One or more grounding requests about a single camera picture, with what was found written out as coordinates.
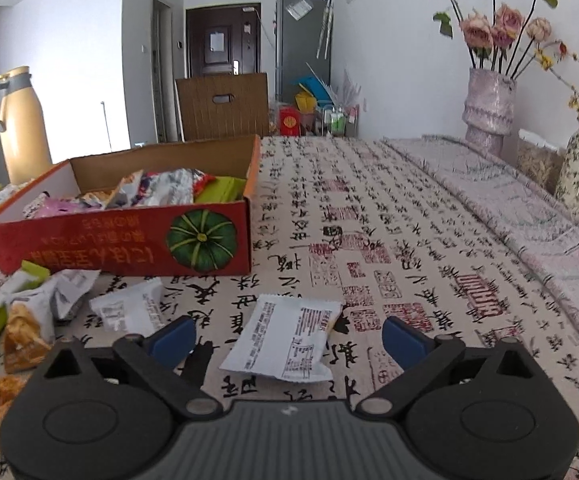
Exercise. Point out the white umbrella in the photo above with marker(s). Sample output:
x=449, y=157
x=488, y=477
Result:
x=325, y=25

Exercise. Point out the grey striped cloth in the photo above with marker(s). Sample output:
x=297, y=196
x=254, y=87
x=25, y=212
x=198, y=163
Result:
x=494, y=195

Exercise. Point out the white crinkled snack packet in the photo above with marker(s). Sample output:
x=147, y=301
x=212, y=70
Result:
x=129, y=305

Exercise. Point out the pink textured vase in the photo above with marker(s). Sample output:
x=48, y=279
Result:
x=489, y=110

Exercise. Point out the grey interior doorway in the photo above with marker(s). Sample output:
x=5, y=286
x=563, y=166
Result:
x=163, y=70

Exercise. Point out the mop pole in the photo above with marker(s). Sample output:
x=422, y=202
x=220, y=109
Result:
x=105, y=127

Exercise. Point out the white dried grass bunch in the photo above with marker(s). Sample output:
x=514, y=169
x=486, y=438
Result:
x=348, y=90

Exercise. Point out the scatter of small snack packets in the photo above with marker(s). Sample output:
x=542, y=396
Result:
x=2, y=195

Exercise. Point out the blue plastic basin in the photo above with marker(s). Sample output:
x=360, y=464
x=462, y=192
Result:
x=309, y=86

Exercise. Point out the dried pink roses bouquet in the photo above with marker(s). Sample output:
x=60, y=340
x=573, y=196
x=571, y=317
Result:
x=499, y=25

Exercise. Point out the yellow bag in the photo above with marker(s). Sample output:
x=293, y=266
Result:
x=305, y=102

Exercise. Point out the paper notice on door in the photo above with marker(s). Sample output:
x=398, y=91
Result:
x=217, y=41

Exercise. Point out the grey refrigerator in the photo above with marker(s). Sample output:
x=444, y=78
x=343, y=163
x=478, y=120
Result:
x=302, y=60

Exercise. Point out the clear storage jar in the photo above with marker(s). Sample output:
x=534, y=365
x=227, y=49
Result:
x=539, y=162

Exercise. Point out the pile of assorted snack packets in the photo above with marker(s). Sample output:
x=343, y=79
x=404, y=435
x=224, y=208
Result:
x=27, y=330

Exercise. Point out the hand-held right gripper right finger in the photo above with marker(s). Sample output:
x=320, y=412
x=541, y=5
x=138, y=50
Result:
x=407, y=342

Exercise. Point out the red pumpkin print cardboard box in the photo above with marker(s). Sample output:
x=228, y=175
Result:
x=94, y=255

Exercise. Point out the paper sheet on refrigerator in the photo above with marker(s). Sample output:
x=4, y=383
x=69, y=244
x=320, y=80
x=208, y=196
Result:
x=300, y=8

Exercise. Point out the brown wooden chair back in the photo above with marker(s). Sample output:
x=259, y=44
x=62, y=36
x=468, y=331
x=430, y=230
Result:
x=219, y=115

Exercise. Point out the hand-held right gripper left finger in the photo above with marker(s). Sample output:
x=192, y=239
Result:
x=172, y=342

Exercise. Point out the floral patterned vase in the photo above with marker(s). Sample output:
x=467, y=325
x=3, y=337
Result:
x=577, y=175

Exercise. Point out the yellow thermos jug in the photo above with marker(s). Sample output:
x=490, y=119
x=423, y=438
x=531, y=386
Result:
x=24, y=130

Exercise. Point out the dark brown front door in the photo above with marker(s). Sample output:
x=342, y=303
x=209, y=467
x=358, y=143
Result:
x=222, y=60

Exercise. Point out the red gift box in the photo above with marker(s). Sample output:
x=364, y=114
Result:
x=290, y=121

